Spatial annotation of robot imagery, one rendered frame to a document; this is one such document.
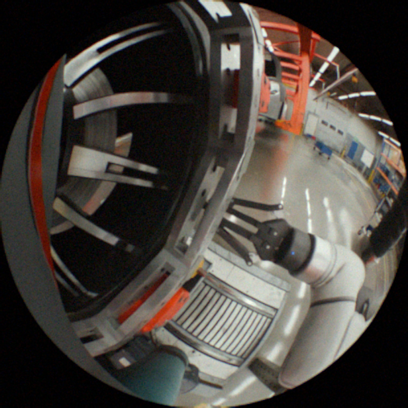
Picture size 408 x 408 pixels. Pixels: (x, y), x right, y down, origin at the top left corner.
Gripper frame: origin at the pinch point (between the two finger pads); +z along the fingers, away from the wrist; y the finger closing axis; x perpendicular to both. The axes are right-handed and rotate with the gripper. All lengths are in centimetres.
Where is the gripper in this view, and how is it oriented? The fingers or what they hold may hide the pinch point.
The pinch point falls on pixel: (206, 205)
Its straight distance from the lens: 24.6
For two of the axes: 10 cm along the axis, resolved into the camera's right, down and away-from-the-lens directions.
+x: -4.1, -0.8, -9.1
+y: 4.1, -9.1, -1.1
